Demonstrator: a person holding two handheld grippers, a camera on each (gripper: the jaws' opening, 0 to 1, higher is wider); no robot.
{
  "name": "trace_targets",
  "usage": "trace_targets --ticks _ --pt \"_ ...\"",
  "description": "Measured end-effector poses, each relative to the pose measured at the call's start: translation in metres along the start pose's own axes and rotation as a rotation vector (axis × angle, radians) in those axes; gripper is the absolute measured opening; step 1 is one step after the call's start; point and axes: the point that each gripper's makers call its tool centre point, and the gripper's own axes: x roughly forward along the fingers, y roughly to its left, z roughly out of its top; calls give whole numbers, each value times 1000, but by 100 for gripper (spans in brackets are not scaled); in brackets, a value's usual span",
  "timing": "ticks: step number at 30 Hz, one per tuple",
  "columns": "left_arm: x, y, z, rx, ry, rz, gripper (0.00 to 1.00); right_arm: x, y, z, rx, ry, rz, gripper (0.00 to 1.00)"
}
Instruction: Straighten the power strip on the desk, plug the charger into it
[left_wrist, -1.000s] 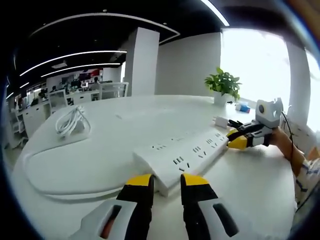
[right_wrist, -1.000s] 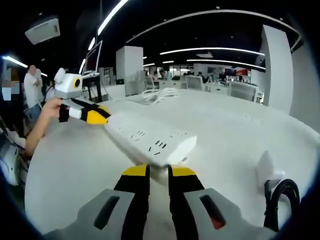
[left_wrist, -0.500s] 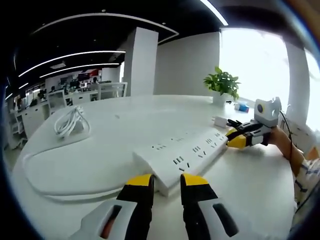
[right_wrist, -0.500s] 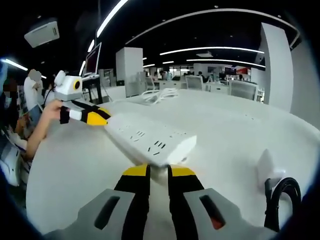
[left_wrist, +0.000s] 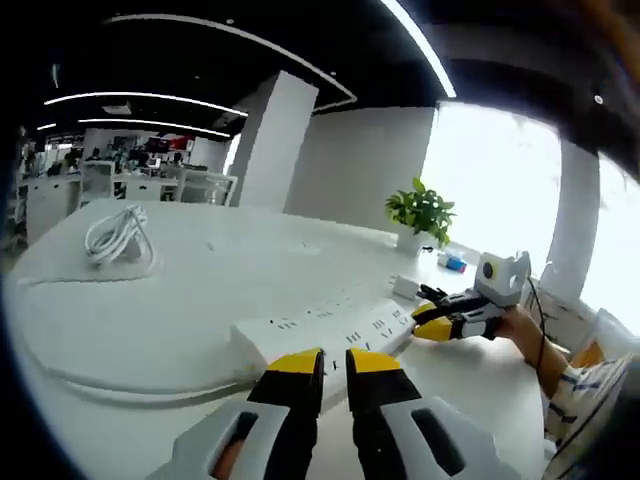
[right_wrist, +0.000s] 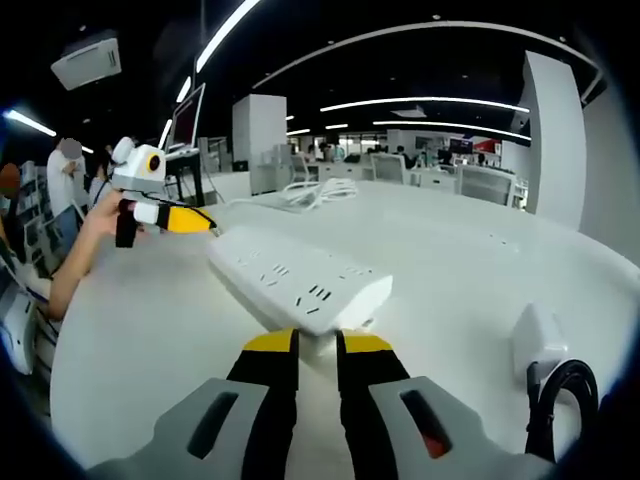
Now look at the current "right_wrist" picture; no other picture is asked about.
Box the person's left hand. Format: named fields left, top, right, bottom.
left=78, top=192, right=154, bottom=244

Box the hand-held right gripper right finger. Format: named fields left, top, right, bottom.
left=335, top=329, right=556, bottom=480

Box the white desk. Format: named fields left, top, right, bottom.
left=47, top=179, right=640, bottom=480

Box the black charger cable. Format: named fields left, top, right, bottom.
left=524, top=358, right=601, bottom=464

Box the white power strip cable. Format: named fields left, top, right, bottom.
left=219, top=179, right=359, bottom=214

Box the black monitor stand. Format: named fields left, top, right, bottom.
left=164, top=149, right=206, bottom=209

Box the white power strip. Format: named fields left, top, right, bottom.
left=206, top=224, right=395, bottom=337

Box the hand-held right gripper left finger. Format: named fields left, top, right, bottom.
left=87, top=327, right=301, bottom=480

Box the computer monitor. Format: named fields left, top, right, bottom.
left=169, top=83, right=207, bottom=151

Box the ceiling air conditioner unit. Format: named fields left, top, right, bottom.
left=49, top=30, right=124, bottom=91

